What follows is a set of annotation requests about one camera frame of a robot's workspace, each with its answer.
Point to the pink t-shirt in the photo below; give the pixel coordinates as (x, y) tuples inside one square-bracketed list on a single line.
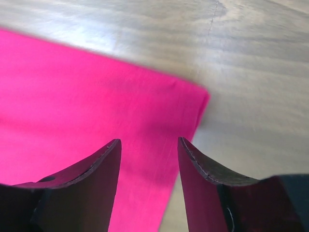
[(59, 104)]

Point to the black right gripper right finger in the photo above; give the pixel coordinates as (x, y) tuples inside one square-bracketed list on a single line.
[(218, 199)]

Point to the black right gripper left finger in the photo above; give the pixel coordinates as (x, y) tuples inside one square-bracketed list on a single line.
[(79, 198)]

